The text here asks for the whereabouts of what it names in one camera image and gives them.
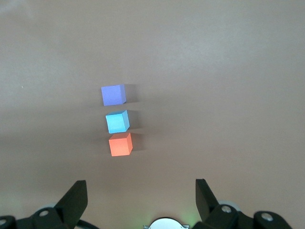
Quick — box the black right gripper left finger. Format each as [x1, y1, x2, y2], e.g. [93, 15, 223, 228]
[0, 180, 89, 229]

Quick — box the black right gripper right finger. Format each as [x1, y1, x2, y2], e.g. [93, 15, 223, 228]
[193, 178, 294, 229]

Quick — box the brown table cloth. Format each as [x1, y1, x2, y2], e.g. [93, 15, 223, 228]
[0, 0, 305, 229]

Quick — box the purple foam block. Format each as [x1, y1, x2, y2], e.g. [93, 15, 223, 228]
[101, 84, 127, 107]

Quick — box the orange foam block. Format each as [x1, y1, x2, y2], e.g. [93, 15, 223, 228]
[108, 132, 133, 157]

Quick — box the light blue foam block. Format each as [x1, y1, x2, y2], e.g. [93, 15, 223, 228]
[105, 109, 131, 134]

